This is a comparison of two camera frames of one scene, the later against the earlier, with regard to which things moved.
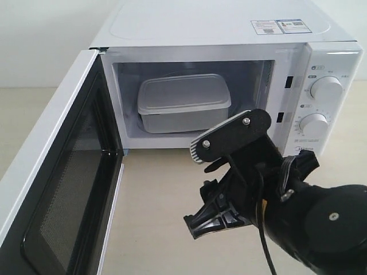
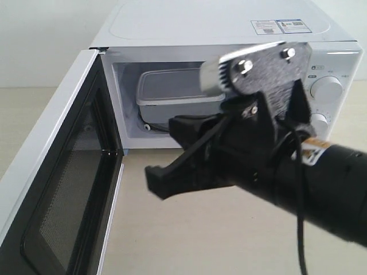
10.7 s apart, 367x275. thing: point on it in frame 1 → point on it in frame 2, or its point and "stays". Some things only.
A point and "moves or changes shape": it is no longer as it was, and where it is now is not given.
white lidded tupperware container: x=183 y=103 moves or changes shape
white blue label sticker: x=280 y=26 stays
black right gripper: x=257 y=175 → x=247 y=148
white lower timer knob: x=313 y=125 stays
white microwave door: x=58 y=199 stays
